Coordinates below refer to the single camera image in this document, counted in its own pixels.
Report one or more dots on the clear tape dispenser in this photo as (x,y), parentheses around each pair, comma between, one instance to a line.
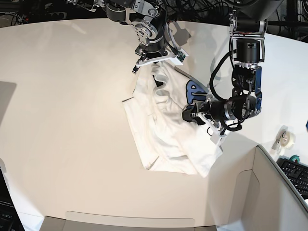
(285,140)

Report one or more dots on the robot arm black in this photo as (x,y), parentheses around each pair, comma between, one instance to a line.
(248,25)
(148,18)

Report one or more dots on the white graphic t-shirt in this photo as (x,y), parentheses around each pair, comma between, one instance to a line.
(165,142)

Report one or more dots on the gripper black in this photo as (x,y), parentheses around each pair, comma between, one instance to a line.
(147,57)
(196,111)

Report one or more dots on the green tape roll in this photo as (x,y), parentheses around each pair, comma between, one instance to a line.
(295,158)

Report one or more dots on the black computer keyboard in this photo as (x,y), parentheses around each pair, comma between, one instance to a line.
(297,174)

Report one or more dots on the beige partition panel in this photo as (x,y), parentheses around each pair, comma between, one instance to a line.
(265,200)

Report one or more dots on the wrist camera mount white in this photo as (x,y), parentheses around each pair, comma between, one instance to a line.
(176,54)
(217,138)

